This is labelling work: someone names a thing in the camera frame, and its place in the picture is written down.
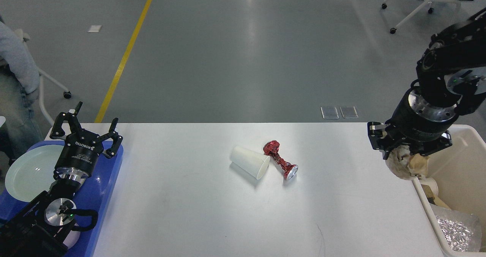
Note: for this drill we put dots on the seated person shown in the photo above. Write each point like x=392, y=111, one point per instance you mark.
x=19, y=84

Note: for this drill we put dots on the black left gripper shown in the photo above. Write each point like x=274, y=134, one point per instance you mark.
x=80, y=156

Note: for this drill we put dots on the crushed red can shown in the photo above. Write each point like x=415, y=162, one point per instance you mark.
x=271, y=149

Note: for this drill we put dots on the mint green plate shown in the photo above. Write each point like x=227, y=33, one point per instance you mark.
x=32, y=173

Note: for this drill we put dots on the white chair left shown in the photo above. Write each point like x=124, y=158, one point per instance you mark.
x=43, y=75

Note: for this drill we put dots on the beige plastic bin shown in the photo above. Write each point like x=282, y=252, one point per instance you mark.
x=459, y=172

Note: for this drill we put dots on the pink mug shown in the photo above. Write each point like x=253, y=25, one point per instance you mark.
x=71, y=239

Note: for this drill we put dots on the white paper cup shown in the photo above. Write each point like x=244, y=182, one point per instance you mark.
x=253, y=163

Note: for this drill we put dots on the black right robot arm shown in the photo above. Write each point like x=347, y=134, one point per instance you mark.
x=450, y=83

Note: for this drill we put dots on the blue plastic tray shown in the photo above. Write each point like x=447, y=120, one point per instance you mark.
x=95, y=193

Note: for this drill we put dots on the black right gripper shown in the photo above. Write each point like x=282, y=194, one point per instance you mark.
x=416, y=123

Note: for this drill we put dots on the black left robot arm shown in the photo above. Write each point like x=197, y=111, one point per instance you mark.
x=41, y=227

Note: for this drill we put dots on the aluminium foil sheet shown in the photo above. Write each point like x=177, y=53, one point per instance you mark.
x=462, y=231

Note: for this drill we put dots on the brown paper bag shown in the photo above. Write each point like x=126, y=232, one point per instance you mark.
x=438, y=202

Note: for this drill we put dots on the brown paper ball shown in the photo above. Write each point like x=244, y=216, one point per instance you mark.
x=405, y=165

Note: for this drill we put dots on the paper cup in bin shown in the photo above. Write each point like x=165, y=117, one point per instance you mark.
x=431, y=182

